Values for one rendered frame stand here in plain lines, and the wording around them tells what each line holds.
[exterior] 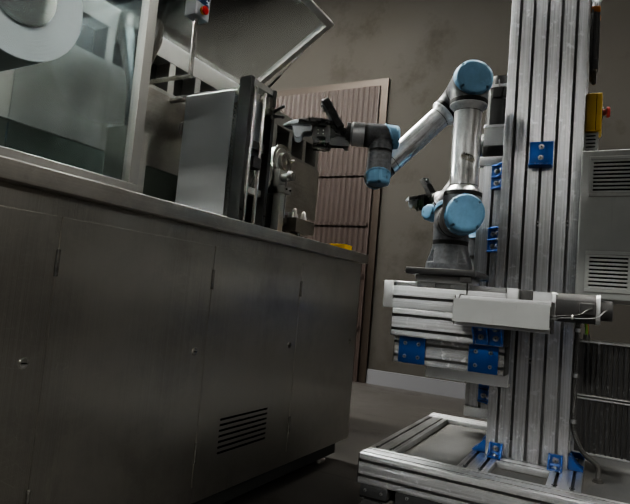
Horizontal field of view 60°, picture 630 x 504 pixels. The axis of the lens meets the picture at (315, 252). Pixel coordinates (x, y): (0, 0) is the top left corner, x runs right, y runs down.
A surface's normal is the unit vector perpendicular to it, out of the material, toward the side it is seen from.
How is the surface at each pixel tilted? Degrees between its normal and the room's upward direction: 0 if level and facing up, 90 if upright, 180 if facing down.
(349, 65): 90
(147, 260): 90
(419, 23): 90
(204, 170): 90
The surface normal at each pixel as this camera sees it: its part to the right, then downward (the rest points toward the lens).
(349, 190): -0.46, -0.11
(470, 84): -0.02, -0.21
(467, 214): -0.04, 0.05
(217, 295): 0.87, 0.04
